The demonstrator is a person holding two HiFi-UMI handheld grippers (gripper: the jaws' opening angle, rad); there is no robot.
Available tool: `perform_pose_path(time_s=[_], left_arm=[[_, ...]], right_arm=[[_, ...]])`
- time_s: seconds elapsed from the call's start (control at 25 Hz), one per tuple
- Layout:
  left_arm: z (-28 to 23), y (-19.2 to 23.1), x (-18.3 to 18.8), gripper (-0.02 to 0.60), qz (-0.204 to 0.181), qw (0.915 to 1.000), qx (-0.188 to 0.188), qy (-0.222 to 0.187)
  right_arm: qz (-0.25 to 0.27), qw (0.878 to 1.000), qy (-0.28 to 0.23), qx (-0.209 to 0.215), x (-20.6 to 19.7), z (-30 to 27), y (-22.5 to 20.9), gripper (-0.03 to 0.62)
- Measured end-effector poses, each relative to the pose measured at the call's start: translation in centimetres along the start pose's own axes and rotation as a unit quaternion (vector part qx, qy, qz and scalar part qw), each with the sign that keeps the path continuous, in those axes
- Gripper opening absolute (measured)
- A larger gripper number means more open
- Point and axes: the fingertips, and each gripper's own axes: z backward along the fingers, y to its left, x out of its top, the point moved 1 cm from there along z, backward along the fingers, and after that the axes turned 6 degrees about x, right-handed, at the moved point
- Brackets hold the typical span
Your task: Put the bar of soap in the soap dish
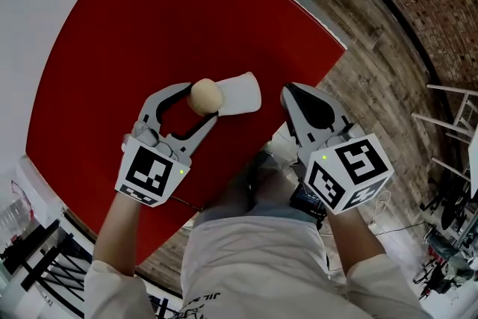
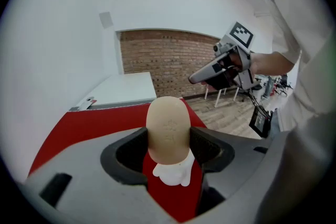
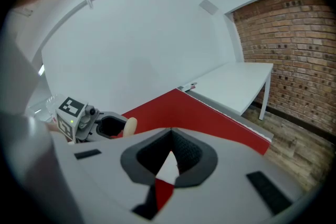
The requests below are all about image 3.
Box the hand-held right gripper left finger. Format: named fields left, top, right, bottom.
left=51, top=127, right=173, bottom=224

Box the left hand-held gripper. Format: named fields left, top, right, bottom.
left=55, top=96, right=129, bottom=144

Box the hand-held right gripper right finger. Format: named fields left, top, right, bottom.
left=156, top=127, right=307, bottom=224

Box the beige bar of soap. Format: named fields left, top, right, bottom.
left=123, top=117, right=138, bottom=138

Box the red table mat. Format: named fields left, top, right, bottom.
left=121, top=88, right=271, bottom=212

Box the white table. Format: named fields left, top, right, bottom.
left=183, top=62, right=275, bottom=121

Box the grey wall plate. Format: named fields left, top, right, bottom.
left=198, top=0, right=219, bottom=16

